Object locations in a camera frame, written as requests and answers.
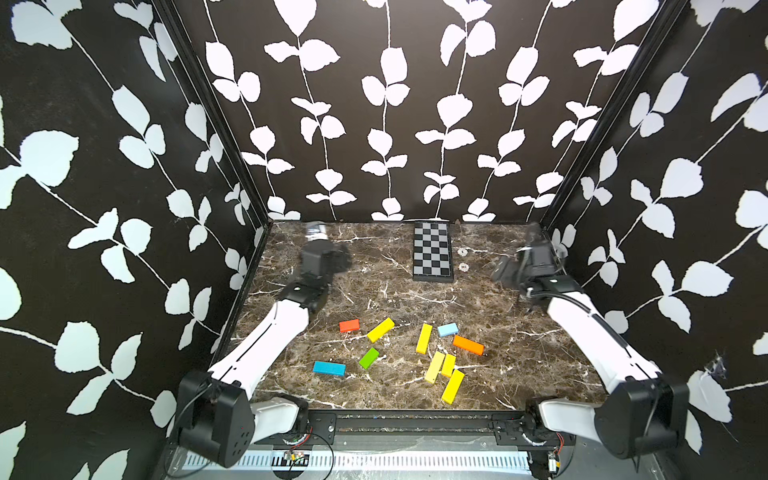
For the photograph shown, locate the yellow block nearest front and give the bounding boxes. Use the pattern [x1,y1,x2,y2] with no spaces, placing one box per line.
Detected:
[441,370,465,405]

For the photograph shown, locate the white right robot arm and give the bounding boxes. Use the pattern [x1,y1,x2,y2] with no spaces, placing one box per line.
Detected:
[492,224,689,459]

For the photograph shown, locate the light blue short block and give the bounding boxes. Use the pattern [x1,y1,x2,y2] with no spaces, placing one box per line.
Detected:
[438,322,459,338]

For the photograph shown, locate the small yellow block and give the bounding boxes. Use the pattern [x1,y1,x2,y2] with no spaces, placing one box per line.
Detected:
[441,354,456,378]

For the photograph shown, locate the teal long block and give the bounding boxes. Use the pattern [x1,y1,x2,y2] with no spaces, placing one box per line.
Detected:
[312,361,346,377]

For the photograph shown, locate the white slotted cable duct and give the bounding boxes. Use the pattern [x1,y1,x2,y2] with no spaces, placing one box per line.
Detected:
[179,449,535,475]

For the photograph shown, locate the black grey checkerboard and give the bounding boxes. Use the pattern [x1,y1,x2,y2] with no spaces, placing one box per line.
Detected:
[412,222,454,283]

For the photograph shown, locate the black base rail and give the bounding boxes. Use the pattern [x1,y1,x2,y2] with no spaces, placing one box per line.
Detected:
[251,409,577,463]

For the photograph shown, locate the yellow block left of cluster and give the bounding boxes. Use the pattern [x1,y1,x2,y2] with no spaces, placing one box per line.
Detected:
[424,351,446,384]

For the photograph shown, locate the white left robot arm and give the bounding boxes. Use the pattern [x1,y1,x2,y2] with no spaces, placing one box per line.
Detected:
[170,222,351,468]

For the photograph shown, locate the yellow upright block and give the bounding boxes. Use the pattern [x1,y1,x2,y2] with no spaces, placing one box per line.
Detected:
[416,323,433,355]

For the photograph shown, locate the green block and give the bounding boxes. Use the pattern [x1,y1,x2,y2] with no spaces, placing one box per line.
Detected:
[359,348,380,370]

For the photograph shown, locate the yellow long block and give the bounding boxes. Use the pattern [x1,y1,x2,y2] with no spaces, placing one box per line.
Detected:
[366,318,395,343]

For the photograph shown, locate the orange long block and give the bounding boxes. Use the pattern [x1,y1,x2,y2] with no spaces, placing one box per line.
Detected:
[452,335,485,356]

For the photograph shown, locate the red short block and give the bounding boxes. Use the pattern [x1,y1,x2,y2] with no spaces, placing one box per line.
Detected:
[339,319,360,333]

